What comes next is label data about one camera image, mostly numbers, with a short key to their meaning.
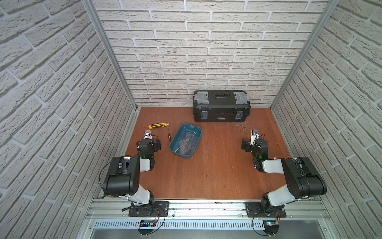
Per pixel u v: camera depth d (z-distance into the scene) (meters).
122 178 0.45
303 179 0.45
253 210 0.74
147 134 0.81
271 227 0.70
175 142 0.97
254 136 0.80
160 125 1.07
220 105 1.00
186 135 1.00
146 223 0.73
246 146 0.85
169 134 1.03
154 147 0.86
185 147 0.94
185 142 0.97
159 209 0.73
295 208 0.76
